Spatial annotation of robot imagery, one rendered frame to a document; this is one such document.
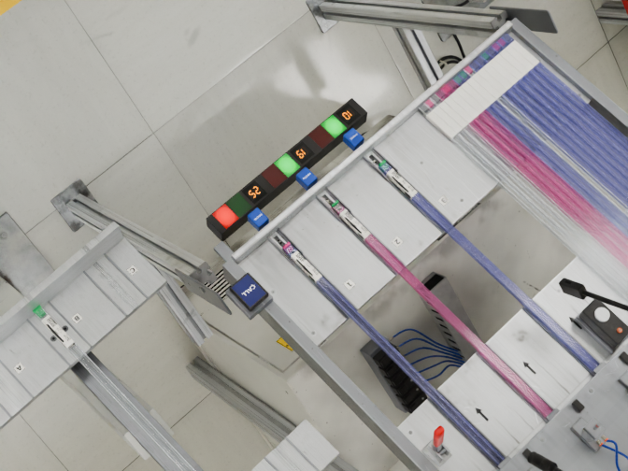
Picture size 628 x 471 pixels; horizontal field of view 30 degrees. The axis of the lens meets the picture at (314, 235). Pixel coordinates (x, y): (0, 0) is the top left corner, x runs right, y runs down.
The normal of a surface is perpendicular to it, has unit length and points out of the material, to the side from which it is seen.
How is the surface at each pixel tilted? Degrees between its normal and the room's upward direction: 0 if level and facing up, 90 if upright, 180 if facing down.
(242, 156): 0
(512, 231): 0
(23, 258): 0
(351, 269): 45
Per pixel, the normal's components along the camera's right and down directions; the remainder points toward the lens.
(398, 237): 0.03, -0.38
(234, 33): 0.51, 0.22
